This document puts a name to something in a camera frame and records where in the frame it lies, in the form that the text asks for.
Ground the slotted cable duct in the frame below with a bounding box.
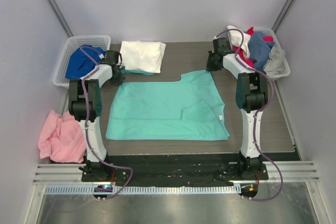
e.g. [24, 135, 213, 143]
[45, 184, 241, 196]

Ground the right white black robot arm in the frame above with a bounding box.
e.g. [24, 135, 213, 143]
[207, 37, 268, 179]

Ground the left corner metal post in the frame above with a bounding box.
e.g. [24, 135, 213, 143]
[46, 0, 74, 37]

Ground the teal t shirt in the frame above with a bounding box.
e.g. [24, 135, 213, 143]
[106, 70, 229, 141]

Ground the white plastic basket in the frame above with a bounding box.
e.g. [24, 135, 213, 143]
[227, 26, 291, 82]
[53, 35, 111, 89]

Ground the blue checkered shirt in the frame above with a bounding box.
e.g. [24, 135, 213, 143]
[248, 31, 275, 71]

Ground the left white plastic basket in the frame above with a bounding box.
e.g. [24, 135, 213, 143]
[53, 35, 111, 89]

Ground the grey shirt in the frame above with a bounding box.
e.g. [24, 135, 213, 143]
[263, 46, 286, 78]

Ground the white crumpled shirt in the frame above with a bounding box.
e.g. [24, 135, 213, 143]
[227, 25, 251, 59]

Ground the folded white t shirt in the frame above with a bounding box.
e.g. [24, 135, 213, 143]
[120, 41, 166, 74]

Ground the aluminium frame rail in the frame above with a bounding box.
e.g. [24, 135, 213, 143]
[33, 161, 319, 185]

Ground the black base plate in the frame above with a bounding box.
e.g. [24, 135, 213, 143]
[81, 154, 269, 187]

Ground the right white plastic basket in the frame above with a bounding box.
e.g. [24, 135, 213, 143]
[227, 26, 291, 82]

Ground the red shirt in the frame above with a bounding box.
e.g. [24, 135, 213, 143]
[232, 26, 275, 70]

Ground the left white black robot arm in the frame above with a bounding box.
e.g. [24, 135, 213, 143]
[66, 45, 124, 182]

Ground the pink t shirt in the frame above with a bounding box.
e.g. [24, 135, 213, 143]
[38, 110, 86, 163]

